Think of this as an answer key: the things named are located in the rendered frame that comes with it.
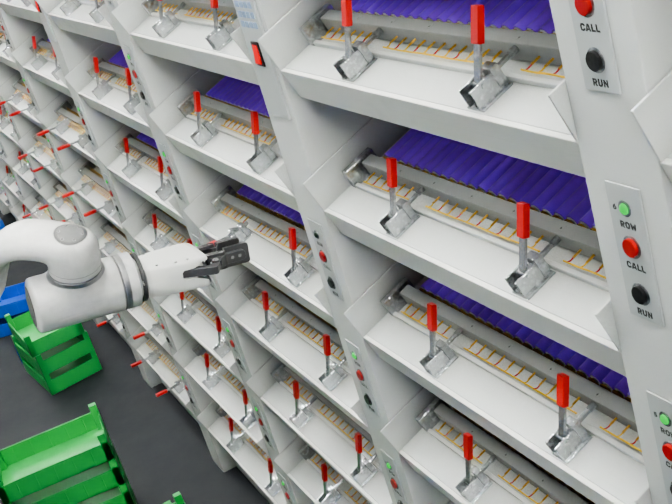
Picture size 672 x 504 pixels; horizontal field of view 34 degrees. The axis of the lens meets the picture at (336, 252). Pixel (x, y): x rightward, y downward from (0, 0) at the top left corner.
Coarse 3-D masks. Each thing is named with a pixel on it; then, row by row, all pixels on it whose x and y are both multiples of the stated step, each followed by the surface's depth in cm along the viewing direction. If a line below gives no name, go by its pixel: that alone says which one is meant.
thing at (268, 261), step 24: (216, 192) 217; (192, 216) 216; (216, 216) 216; (240, 216) 210; (216, 240) 209; (264, 240) 197; (264, 264) 190; (288, 264) 185; (288, 288) 180; (312, 288) 175
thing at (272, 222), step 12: (228, 204) 212; (240, 204) 208; (228, 216) 211; (252, 216) 202; (264, 216) 198; (276, 228) 193; (300, 228) 187; (276, 240) 192; (288, 240) 189; (300, 240) 184
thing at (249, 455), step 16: (208, 416) 307; (224, 416) 308; (224, 432) 302; (240, 432) 295; (240, 448) 292; (256, 448) 286; (240, 464) 287; (256, 464) 282; (272, 464) 278; (256, 480) 278; (272, 480) 268; (272, 496) 269
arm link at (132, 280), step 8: (112, 256) 164; (120, 256) 164; (128, 256) 164; (120, 264) 162; (128, 264) 163; (136, 264) 164; (120, 272) 162; (128, 272) 162; (136, 272) 162; (128, 280) 162; (136, 280) 162; (128, 288) 162; (136, 288) 163; (128, 296) 162; (136, 296) 163; (128, 304) 163; (136, 304) 164
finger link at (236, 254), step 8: (224, 248) 169; (232, 248) 170; (240, 248) 171; (248, 248) 171; (224, 256) 169; (232, 256) 170; (240, 256) 170; (248, 256) 172; (224, 264) 169; (232, 264) 171
